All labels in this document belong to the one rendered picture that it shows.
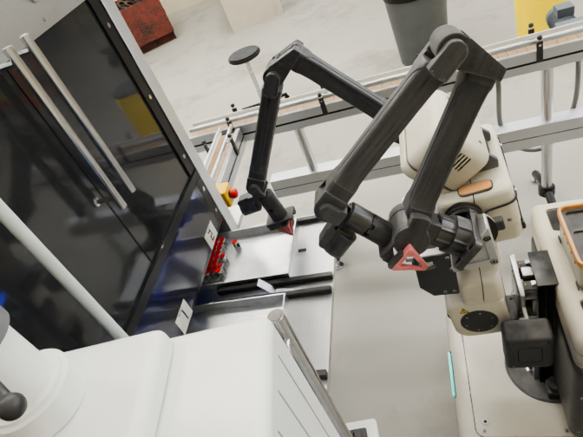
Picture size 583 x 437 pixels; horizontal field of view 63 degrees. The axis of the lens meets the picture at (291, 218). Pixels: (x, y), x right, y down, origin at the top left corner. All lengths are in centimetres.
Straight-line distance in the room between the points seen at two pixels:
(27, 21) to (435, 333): 198
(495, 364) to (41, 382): 164
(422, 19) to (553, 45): 213
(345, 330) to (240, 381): 197
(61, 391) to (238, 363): 18
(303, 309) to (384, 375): 93
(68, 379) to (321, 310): 97
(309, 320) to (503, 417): 78
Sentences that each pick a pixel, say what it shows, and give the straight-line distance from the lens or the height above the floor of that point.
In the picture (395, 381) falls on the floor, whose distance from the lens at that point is 229.
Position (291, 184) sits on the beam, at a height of 51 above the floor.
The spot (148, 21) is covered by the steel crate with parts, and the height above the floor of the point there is 41.
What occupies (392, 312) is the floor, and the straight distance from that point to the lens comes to 249.
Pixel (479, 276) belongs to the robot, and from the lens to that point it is 140.
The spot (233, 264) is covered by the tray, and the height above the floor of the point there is 88.
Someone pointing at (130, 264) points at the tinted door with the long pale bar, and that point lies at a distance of 128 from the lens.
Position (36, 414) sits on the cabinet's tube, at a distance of 58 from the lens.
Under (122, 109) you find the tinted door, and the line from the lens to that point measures 140.
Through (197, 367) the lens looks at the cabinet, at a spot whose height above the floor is 155.
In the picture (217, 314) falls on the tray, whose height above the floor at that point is 88.
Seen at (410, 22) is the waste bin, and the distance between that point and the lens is 436.
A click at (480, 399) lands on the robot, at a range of 190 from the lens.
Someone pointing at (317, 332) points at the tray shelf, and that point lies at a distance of 140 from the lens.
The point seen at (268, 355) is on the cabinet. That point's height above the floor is 154.
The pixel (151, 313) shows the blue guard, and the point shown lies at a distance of 131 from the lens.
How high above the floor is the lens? 197
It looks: 38 degrees down
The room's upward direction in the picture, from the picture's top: 24 degrees counter-clockwise
